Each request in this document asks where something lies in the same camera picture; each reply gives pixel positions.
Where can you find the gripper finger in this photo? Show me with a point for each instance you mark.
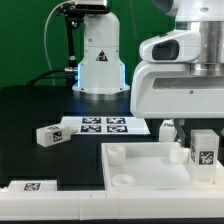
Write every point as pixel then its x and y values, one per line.
pixel 181 136

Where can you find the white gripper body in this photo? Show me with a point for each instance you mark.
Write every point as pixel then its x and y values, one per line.
pixel 161 91

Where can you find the white square tabletop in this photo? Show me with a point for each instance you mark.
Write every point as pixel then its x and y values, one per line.
pixel 146 166

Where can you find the white obstacle fence front bar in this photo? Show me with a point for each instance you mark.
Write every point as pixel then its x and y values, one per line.
pixel 67 205

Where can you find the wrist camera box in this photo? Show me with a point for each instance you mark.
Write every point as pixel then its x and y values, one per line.
pixel 173 47

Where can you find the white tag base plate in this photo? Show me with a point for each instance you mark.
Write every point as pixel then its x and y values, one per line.
pixel 106 125

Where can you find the black camera stand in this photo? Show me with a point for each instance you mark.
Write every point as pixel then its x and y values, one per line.
pixel 73 19

